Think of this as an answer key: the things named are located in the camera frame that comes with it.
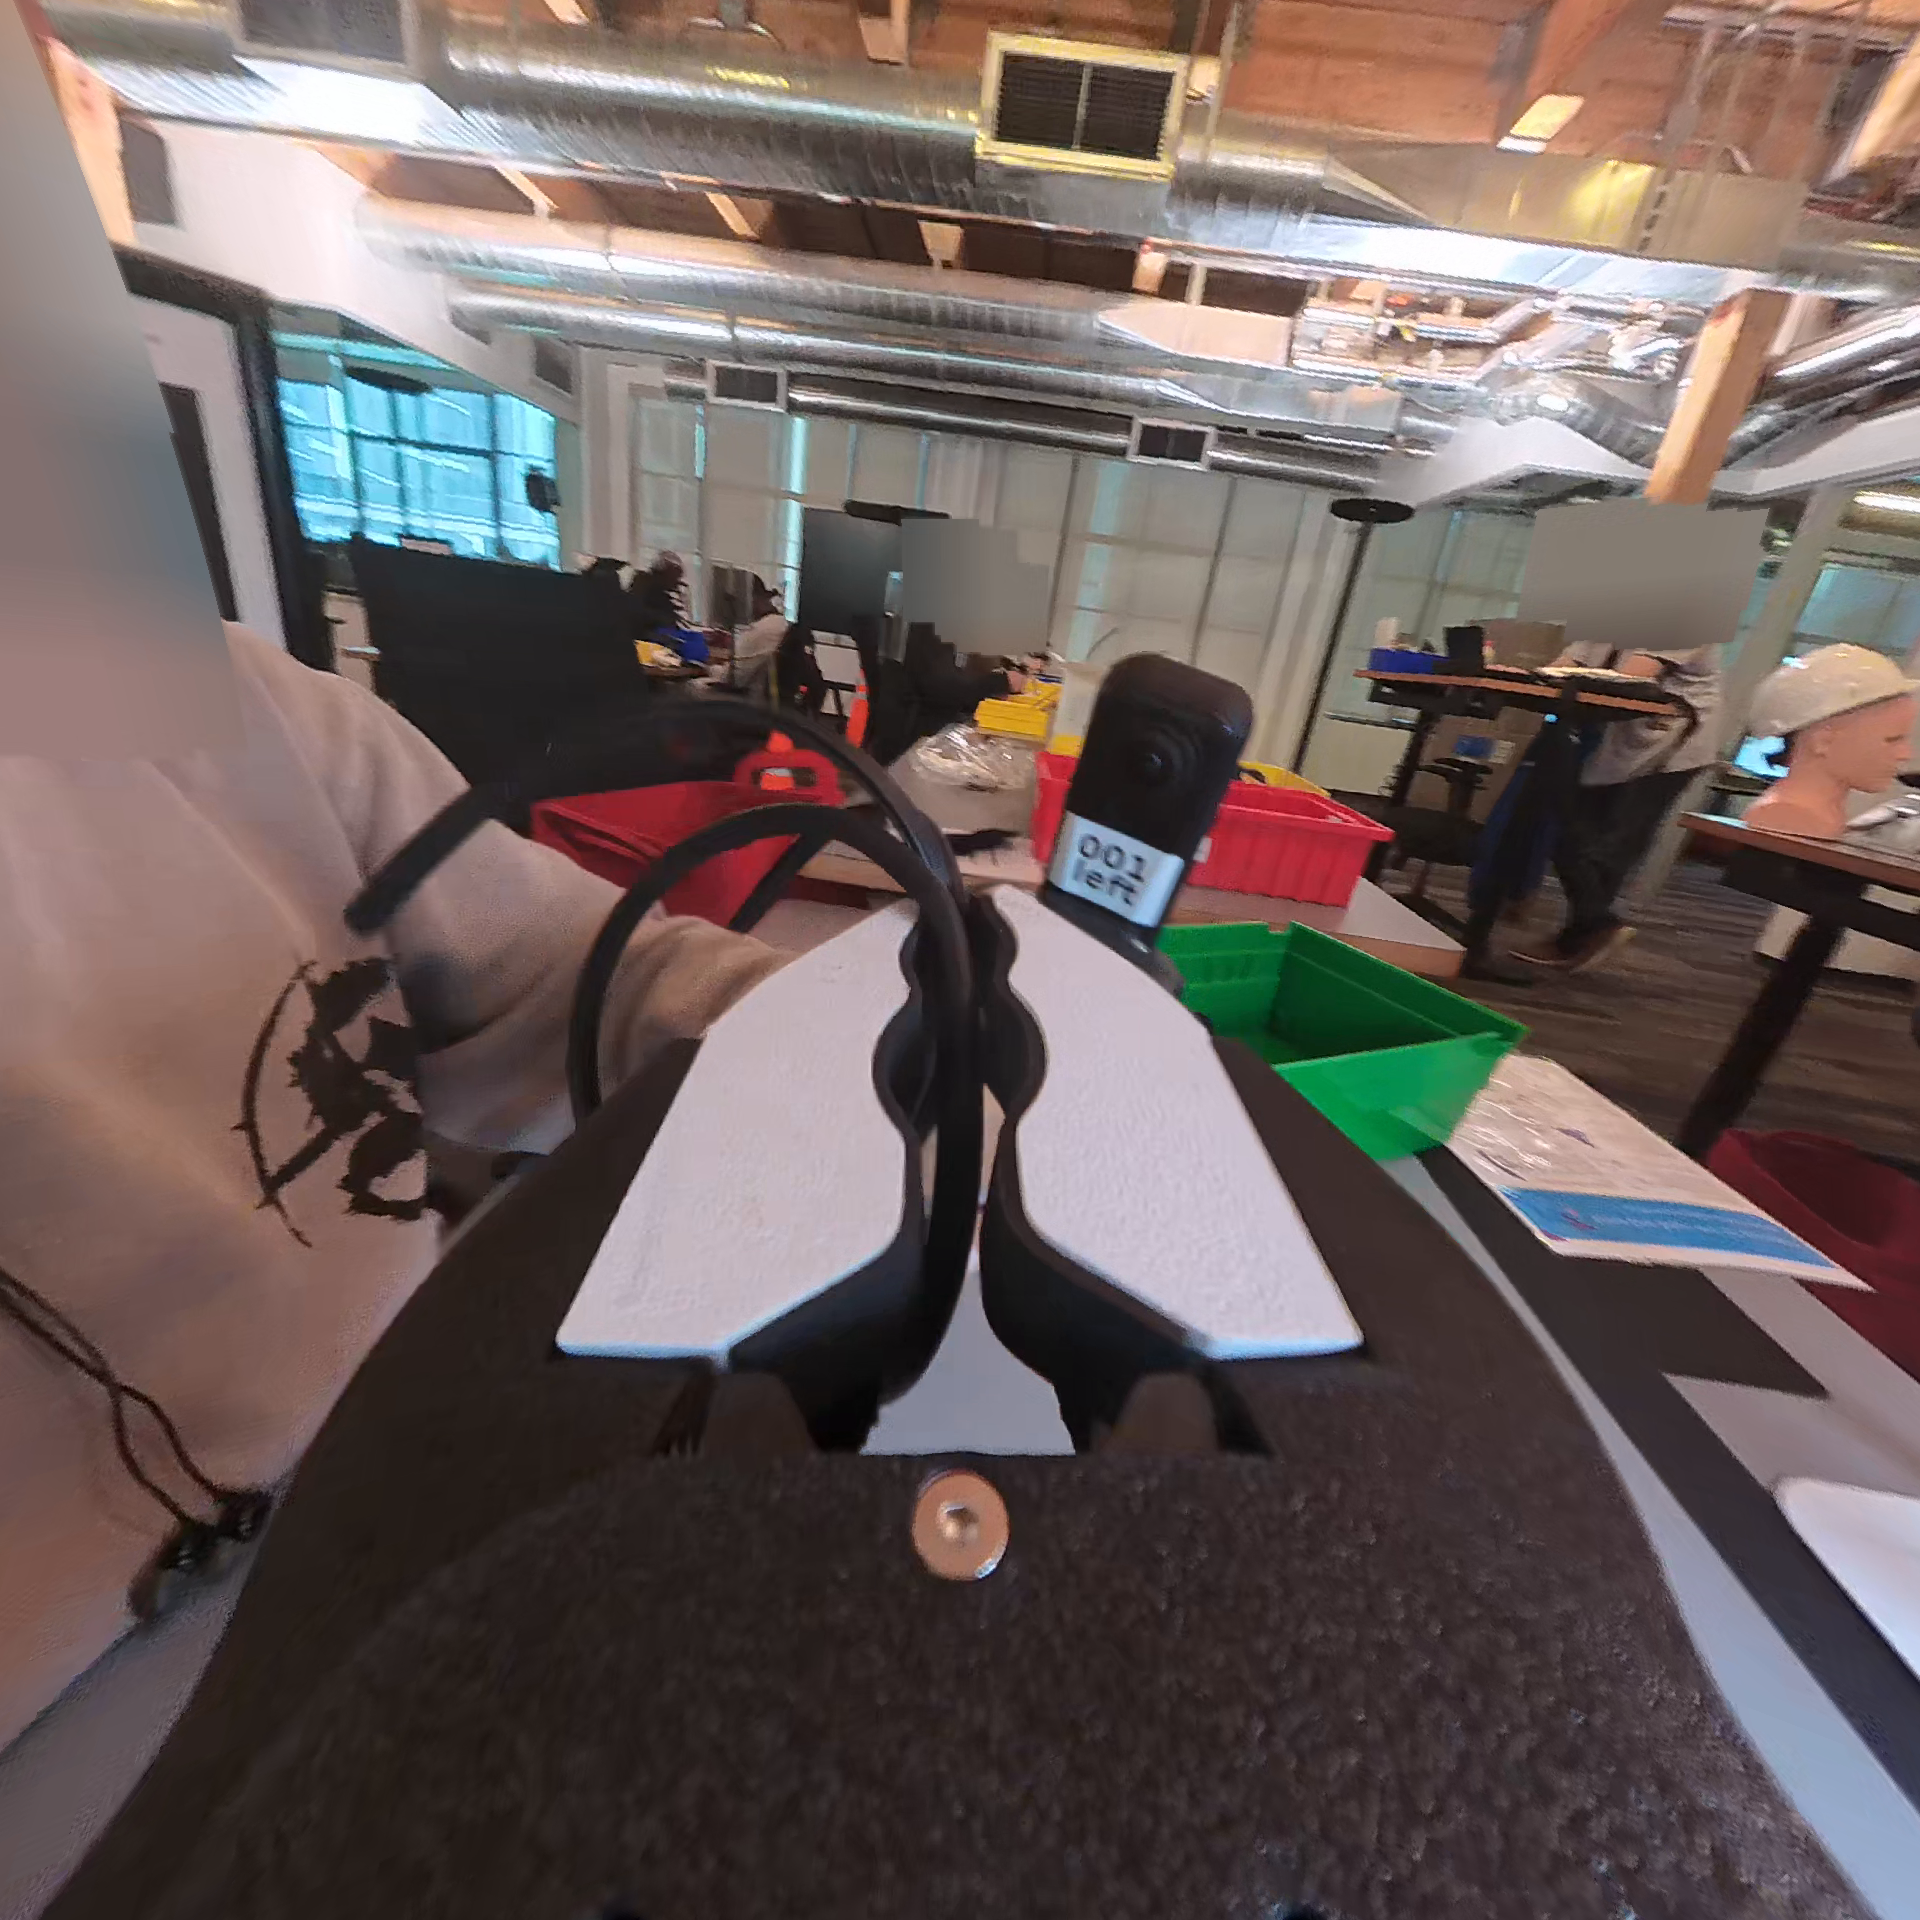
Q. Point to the clear plastic bag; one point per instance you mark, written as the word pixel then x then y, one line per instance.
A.
pixel 969 757

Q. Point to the red plastic case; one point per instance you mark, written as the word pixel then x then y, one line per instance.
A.
pixel 643 840

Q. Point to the ceiling air vent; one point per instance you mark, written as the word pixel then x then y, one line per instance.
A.
pixel 1077 104

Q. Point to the black office chair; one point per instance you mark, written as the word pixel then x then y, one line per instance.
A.
pixel 1431 816

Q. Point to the green plastic bin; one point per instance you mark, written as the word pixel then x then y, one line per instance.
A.
pixel 1349 1079

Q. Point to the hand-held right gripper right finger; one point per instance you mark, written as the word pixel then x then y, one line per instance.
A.
pixel 1186 1185

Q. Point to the mannequin head white helmet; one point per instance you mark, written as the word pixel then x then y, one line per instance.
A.
pixel 1822 719

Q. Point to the wooden top desk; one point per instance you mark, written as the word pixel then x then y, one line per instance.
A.
pixel 1499 685
pixel 1801 856

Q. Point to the red fabric bag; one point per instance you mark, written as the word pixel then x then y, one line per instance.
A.
pixel 1829 1229

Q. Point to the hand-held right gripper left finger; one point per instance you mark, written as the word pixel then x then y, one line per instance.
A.
pixel 748 1185

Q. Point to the person's beige sweatshirt torso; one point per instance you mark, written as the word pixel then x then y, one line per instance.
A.
pixel 151 974

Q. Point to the yellow plastic bin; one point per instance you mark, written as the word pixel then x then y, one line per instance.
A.
pixel 1013 715

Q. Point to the large black panel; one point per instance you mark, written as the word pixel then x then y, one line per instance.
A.
pixel 494 660

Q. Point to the black monitor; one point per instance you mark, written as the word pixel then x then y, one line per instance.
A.
pixel 846 579

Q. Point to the printed paper sheet blue patch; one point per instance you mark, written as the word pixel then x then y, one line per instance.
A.
pixel 1622 1199

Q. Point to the white board stand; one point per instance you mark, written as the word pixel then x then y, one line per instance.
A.
pixel 1859 1558

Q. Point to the red basket yellow rim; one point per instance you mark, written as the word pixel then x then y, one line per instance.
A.
pixel 1290 847

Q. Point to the orange traffic cone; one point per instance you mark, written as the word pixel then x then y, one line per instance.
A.
pixel 856 714
pixel 777 770

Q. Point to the clear plastic box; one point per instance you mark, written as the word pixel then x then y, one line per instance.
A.
pixel 1077 705

